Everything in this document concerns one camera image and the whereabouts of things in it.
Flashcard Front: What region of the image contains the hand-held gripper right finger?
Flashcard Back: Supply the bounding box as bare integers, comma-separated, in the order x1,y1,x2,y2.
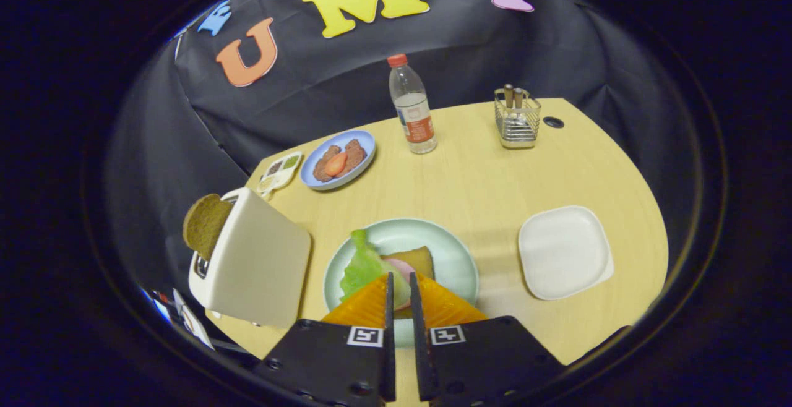
408,272,565,407

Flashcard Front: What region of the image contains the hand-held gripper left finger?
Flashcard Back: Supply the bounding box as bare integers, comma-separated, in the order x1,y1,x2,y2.
252,272,397,407

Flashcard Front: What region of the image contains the pink ham slice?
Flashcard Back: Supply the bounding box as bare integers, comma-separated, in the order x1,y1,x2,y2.
384,257,416,312

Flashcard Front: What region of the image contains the green lettuce leaf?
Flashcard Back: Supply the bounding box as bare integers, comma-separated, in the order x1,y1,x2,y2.
340,229,410,309

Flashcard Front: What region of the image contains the toasted bread slice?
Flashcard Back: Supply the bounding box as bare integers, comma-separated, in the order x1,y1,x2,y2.
381,246,436,281

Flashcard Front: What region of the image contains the pale green round plate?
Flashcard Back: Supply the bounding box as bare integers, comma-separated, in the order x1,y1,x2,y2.
323,218,480,349

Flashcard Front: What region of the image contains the white toaster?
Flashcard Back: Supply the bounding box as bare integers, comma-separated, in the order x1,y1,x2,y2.
189,187,312,328

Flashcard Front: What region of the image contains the white square plate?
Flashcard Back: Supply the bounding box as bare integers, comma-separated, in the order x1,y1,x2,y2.
518,205,615,301

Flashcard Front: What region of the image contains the brown meat patty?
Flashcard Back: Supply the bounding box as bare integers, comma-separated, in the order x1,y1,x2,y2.
312,145,342,183
342,139,369,176

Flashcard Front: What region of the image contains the blue round plate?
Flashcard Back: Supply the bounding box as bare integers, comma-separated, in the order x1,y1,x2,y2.
300,129,376,191

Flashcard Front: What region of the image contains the white condiment tray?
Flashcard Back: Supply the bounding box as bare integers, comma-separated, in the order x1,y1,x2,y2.
257,151,304,196

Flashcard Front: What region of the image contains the clear water bottle red cap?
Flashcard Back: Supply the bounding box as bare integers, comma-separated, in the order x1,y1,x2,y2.
387,54,438,155

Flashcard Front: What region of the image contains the brown bread slice in toaster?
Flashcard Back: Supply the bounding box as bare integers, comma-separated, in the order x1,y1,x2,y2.
183,194,235,262

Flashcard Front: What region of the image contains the wire cutlery holder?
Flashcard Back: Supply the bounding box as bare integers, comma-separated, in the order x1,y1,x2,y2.
494,87,542,150

